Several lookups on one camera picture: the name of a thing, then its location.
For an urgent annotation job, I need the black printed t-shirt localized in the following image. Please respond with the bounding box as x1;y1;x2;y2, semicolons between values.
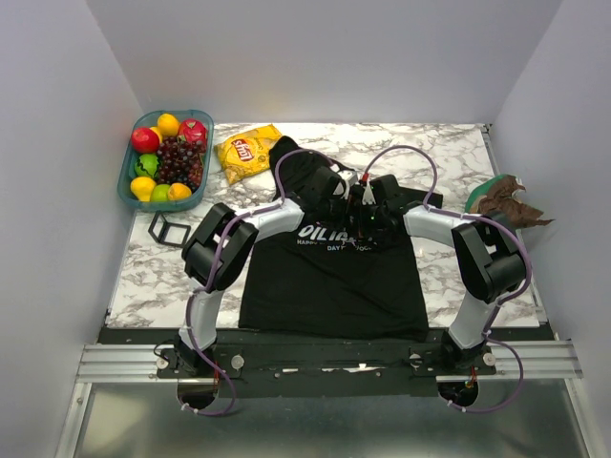
238;135;445;342

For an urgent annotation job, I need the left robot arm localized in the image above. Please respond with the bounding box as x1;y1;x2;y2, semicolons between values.
174;165;357;377

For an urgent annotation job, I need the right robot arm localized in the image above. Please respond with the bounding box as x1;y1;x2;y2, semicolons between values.
348;175;532;374

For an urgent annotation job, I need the black brooch stand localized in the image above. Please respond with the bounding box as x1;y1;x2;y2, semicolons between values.
147;212;191;248

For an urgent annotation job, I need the yellow chips bag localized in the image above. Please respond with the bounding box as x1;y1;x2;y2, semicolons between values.
214;124;283;185

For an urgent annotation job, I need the orange fruit bottom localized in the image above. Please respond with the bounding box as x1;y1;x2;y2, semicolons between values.
167;182;192;201

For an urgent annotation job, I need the orange fruit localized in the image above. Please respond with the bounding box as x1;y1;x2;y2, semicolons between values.
167;182;192;201
157;113;180;136

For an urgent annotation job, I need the purple grapes bunch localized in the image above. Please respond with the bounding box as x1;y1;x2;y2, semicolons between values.
155;136;206;192

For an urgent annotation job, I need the red dragon fruit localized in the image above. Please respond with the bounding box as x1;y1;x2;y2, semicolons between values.
178;118;208;145

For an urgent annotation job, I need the teal plastic fruit basket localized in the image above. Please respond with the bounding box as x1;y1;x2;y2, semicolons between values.
117;110;215;212

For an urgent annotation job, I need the green lime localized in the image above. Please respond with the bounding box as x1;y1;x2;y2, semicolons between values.
150;184;171;202

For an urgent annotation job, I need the orange fruit top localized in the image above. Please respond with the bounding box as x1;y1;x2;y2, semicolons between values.
157;113;180;136

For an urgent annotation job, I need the green watermelon toy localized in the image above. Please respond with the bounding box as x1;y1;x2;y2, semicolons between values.
134;154;159;180

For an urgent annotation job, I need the red apple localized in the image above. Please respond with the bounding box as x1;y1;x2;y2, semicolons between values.
131;127;160;155

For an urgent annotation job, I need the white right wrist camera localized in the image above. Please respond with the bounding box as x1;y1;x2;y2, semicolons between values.
361;180;376;205

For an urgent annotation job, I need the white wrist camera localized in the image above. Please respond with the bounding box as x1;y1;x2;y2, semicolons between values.
333;169;358;199
361;180;376;205

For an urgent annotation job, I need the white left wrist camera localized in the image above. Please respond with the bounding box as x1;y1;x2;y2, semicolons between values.
333;169;358;199

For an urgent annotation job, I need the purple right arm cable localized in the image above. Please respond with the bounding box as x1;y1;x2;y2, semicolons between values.
362;145;534;414

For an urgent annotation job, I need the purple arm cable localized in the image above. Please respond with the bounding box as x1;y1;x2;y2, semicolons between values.
362;145;534;414
177;148;345;417

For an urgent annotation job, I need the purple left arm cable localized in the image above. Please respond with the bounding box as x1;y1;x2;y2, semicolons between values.
177;148;345;417

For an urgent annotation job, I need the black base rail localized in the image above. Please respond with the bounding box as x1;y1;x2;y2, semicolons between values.
97;328;557;399

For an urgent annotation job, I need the aluminium frame rail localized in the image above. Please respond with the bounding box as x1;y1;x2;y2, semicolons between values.
75;341;583;385

